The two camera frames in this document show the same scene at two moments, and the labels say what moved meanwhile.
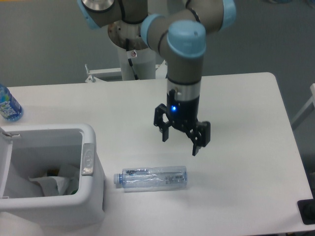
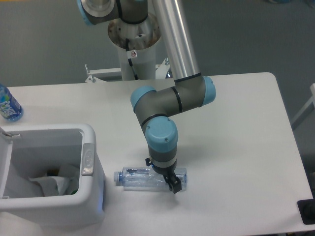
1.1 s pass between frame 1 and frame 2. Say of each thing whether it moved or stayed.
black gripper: moved
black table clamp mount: stayed
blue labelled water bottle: stayed
